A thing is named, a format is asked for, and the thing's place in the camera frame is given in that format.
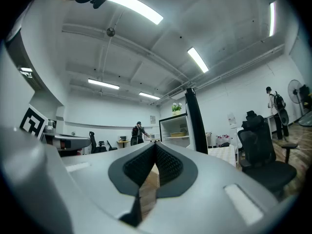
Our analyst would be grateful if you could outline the cluster of large water bottles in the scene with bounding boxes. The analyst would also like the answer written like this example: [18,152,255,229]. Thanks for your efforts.
[216,134,232,148]

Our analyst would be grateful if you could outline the ceiling air vent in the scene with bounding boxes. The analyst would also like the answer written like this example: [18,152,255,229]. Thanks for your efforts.
[168,86,183,98]

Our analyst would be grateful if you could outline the grey floor rug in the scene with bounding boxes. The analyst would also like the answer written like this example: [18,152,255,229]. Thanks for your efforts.
[208,145,237,167]

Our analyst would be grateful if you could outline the black mini fridge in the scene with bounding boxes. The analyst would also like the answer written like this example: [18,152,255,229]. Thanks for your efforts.
[158,88,209,155]

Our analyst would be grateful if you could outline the black mesh office chair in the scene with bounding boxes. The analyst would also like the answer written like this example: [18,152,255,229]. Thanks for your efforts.
[237,110,299,201]

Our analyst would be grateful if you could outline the white desk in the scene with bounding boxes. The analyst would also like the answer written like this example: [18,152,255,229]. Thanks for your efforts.
[265,114,276,139]

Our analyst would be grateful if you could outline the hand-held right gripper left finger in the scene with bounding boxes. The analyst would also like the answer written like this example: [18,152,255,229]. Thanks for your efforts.
[60,141,157,228]

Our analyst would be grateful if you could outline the flower plant in cream pot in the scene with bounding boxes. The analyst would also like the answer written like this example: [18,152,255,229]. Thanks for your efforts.
[171,102,183,117]

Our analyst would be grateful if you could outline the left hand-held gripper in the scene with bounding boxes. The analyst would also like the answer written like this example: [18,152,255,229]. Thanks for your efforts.
[19,103,92,152]

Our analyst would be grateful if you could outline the black standing fan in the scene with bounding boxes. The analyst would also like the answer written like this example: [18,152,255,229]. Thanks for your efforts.
[287,79,306,117]

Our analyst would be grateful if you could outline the white water dispenser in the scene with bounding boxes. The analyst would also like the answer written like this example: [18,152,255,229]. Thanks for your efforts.
[227,112,237,129]

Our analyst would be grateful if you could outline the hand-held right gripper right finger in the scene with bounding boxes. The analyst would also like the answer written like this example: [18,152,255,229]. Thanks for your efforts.
[137,141,300,234]

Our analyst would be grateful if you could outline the long ceiling light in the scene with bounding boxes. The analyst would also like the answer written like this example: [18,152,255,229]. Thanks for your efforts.
[138,92,161,100]
[102,0,164,25]
[269,1,275,37]
[88,78,120,90]
[187,47,210,74]

